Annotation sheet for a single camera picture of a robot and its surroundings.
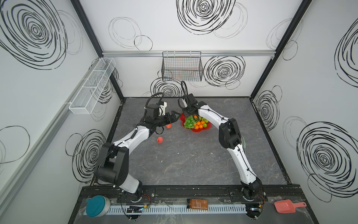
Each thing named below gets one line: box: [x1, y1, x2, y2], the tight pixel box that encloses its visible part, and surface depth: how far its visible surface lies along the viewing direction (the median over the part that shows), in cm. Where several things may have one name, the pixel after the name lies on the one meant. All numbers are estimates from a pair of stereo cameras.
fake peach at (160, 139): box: [157, 136, 164, 144], surface depth 95 cm
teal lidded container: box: [85, 195, 111, 218], surface depth 66 cm
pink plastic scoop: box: [274, 199, 308, 214], surface depth 71 cm
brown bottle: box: [186, 198, 209, 210], surface depth 69 cm
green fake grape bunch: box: [183, 115, 197, 129], surface depth 98 cm
